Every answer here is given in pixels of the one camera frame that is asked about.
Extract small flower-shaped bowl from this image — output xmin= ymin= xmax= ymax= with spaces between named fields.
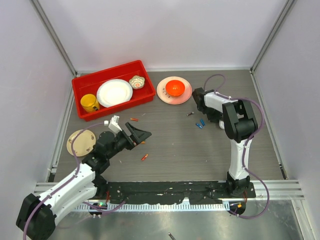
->
xmin=128 ymin=75 xmax=145 ymax=90

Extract white cable duct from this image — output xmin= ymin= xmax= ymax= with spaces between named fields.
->
xmin=73 ymin=201 xmax=230 ymax=213

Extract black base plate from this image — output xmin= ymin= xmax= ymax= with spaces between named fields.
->
xmin=89 ymin=181 xmax=256 ymax=205

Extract pink plate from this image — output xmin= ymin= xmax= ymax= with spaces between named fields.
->
xmin=156 ymin=76 xmax=193 ymax=105

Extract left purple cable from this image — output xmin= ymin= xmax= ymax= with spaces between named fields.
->
xmin=22 ymin=121 xmax=130 ymax=240

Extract small dark object on floor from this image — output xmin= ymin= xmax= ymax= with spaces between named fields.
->
xmin=168 ymin=232 xmax=176 ymax=240

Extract orange bowl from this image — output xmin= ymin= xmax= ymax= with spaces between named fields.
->
xmin=165 ymin=79 xmax=186 ymax=97

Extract red plastic bin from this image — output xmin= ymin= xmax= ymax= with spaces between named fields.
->
xmin=71 ymin=60 xmax=156 ymax=122

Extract yellow mug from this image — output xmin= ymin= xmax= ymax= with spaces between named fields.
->
xmin=80 ymin=94 xmax=100 ymax=113

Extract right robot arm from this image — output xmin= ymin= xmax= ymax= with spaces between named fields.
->
xmin=192 ymin=87 xmax=259 ymax=198

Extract purple cable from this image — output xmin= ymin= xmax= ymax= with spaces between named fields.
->
xmin=204 ymin=74 xmax=271 ymax=221
xmin=22 ymin=121 xmax=130 ymax=240

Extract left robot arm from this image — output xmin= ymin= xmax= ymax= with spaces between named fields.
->
xmin=16 ymin=115 xmax=152 ymax=240

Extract white paper plate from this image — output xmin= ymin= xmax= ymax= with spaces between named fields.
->
xmin=96 ymin=79 xmax=133 ymax=108

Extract cream floral plate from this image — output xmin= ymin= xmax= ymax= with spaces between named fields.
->
xmin=66 ymin=129 xmax=96 ymax=157

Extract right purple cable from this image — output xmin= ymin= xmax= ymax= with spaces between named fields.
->
xmin=204 ymin=74 xmax=271 ymax=221

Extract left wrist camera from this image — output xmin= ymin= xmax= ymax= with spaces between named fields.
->
xmin=103 ymin=115 xmax=122 ymax=135

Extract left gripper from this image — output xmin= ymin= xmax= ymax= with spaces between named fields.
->
xmin=106 ymin=122 xmax=151 ymax=159

